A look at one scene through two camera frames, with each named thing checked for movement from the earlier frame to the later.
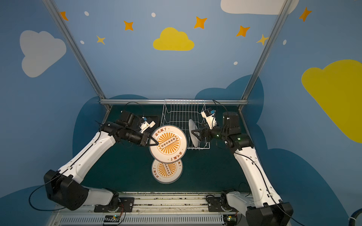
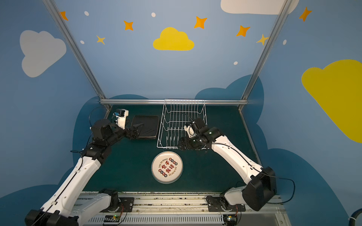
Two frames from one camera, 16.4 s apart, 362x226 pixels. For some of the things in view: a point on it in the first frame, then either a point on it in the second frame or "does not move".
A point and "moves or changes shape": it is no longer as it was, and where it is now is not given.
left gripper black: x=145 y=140 to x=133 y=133
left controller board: x=111 y=218 does not move
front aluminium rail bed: x=153 y=209 does not move
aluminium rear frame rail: x=173 y=100 does not move
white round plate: x=193 y=127 moves or changes shape
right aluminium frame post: x=284 y=8 does not move
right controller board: x=231 y=219 does not move
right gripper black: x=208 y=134 to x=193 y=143
